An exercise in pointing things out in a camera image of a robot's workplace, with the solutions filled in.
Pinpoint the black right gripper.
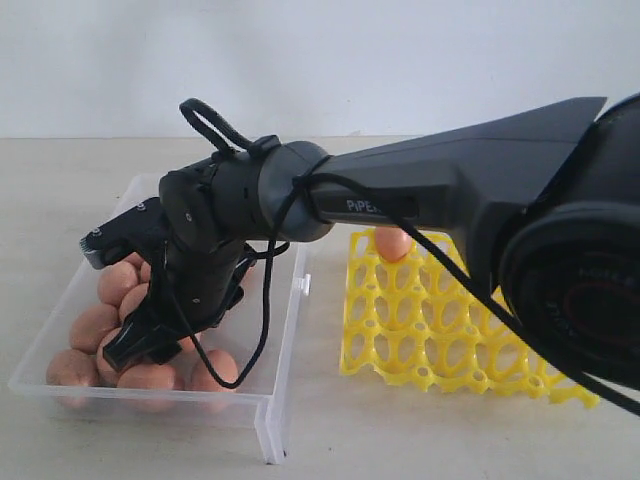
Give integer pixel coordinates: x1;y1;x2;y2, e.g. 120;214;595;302
103;241;257;371

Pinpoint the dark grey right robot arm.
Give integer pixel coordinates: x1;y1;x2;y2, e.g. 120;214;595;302
96;96;639;412

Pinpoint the brown egg third row middle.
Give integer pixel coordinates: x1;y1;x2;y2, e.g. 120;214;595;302
178;332;201;353

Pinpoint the brown egg third row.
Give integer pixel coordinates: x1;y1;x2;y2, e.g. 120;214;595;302
178;332;201;353
68;303;120;355

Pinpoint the brown egg second row middle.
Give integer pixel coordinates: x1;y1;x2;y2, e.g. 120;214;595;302
119;283;149;323

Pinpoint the brown egg second row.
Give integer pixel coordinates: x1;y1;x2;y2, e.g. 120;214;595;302
97;261;139;307
119;283;149;323
240;266;257;291

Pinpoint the brown egg front middle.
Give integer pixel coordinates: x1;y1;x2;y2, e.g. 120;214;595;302
116;364;185;413

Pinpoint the brown egg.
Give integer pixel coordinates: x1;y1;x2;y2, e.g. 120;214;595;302
125;253;144;268
116;364;185;413
140;262;151;283
188;348;239;414

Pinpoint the brown egg fourth row middle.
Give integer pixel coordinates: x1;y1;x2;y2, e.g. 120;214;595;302
95;327;124;385

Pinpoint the brown egg fourth row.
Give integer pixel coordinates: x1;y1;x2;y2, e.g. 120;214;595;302
46;349;100;387
95;327;124;385

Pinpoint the brown egg back middle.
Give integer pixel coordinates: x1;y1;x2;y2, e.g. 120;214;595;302
140;262;151;283

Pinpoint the brown egg third row left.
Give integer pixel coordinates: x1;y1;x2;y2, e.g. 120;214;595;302
68;303;120;355

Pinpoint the brown egg second row left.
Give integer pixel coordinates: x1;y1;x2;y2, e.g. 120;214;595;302
97;261;139;307

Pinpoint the brown egg front right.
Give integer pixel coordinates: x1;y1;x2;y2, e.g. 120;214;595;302
188;348;239;414

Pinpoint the brown egg back left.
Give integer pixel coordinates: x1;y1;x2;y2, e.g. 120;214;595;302
125;253;144;268

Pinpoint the brown egg fourth row left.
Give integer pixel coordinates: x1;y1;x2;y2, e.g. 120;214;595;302
46;349;100;387

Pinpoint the clear plastic tray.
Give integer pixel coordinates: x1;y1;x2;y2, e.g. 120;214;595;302
9;173;311;464

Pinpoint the brown egg second row right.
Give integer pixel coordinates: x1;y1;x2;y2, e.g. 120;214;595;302
240;266;257;291

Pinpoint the yellow plastic egg tray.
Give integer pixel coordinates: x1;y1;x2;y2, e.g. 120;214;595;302
339;229;600;408

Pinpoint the black camera cable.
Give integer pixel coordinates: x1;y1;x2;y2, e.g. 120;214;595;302
149;98;640;417

